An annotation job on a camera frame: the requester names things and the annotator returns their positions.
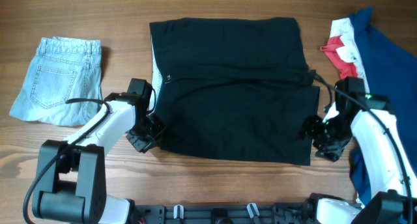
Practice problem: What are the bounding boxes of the black shorts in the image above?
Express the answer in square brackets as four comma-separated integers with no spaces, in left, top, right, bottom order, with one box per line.
[150,18,320,165]

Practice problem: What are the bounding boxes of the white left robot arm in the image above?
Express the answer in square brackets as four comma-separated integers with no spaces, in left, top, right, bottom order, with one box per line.
[22,89,165,223]

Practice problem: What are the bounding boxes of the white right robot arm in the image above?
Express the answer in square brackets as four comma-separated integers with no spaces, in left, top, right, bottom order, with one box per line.
[300,93,416,223]

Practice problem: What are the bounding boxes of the navy blue garment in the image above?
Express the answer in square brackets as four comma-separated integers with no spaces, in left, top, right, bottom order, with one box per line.
[347,6,417,205]

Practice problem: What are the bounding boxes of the red and white garment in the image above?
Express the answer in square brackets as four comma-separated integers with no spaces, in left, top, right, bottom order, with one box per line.
[320,18,369,93]

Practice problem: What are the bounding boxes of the light blue denim shorts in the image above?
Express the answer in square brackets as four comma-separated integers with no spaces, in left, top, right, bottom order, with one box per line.
[9,36,102,126]

